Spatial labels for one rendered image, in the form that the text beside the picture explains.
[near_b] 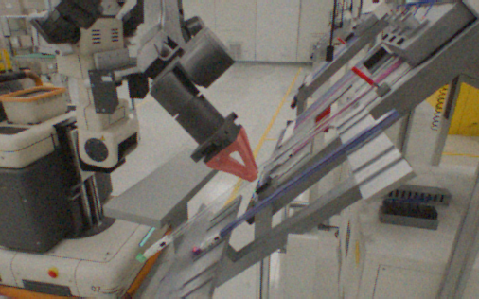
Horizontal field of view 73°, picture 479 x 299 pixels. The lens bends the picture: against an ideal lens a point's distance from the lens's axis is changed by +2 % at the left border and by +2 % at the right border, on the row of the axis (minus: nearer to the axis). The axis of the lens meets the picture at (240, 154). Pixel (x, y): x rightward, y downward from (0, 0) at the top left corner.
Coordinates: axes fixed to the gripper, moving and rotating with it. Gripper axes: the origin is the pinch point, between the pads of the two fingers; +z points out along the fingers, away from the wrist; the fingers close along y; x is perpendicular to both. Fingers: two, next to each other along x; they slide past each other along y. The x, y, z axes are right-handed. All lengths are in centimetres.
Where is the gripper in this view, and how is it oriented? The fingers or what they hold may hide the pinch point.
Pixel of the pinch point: (252, 173)
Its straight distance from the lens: 50.7
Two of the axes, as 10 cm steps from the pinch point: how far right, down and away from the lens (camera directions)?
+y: 1.6, -3.9, 9.1
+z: 6.7, 7.1, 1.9
